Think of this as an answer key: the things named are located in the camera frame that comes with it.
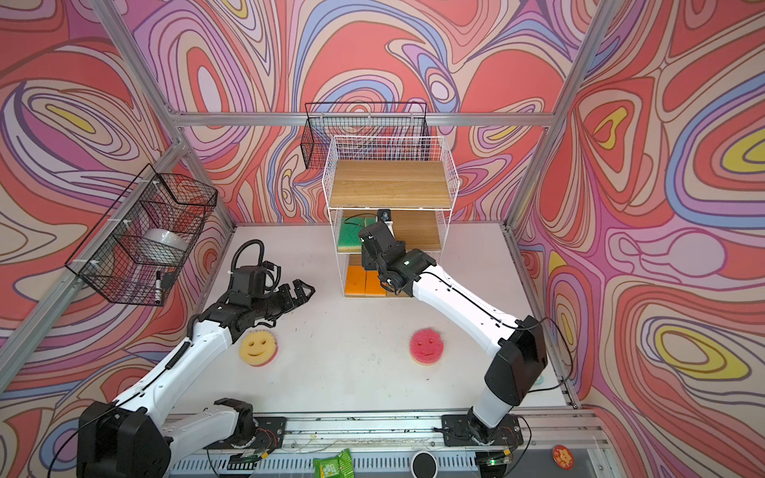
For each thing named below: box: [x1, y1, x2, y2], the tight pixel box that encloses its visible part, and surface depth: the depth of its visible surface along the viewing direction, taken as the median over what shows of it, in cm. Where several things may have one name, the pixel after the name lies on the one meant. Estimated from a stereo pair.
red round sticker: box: [551, 444, 575, 471], surface depth 72 cm
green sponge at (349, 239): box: [337, 217, 370, 252], surface depth 82 cm
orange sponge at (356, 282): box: [344, 265, 366, 297], surface depth 101 cm
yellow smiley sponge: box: [239, 329, 278, 368], surface depth 86 cm
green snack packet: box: [312, 448, 356, 478], surface depth 70 cm
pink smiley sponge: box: [409, 327, 445, 366], surface depth 87 cm
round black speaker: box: [410, 450, 439, 478], surface depth 66 cm
